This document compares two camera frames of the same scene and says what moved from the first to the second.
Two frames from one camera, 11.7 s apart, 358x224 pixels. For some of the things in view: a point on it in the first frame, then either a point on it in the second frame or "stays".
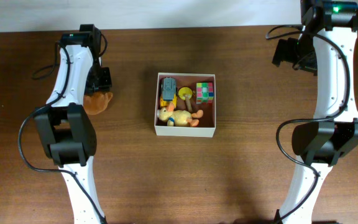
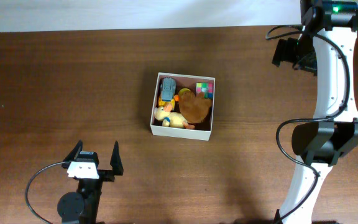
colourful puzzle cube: [204, 93] stays
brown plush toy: [96, 102] to [193, 109]
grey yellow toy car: [169, 93] stays
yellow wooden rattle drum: [186, 93] stays
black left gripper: [105, 84] to [116, 163]
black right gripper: [284, 53] stays
